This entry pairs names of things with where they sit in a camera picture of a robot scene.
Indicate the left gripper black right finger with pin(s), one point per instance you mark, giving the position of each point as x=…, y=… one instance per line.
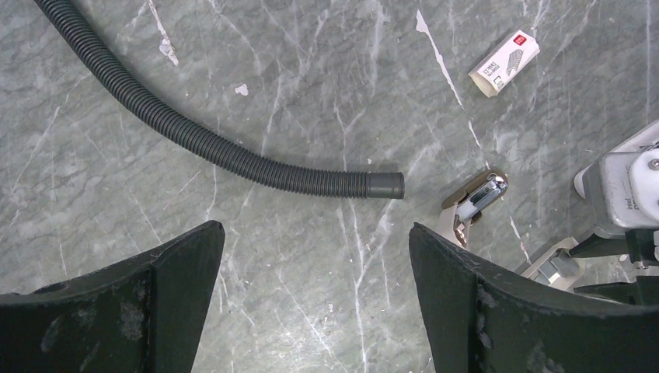
x=480, y=317

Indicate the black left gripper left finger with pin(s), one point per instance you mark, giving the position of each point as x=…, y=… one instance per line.
x=142, y=314

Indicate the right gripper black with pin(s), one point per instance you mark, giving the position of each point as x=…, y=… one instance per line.
x=625, y=268

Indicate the brown stapler base part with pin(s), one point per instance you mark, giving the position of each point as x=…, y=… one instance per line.
x=463, y=208

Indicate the white staple box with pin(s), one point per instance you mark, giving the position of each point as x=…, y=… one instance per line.
x=504, y=62

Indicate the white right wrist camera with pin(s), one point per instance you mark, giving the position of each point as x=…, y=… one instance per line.
x=621, y=186

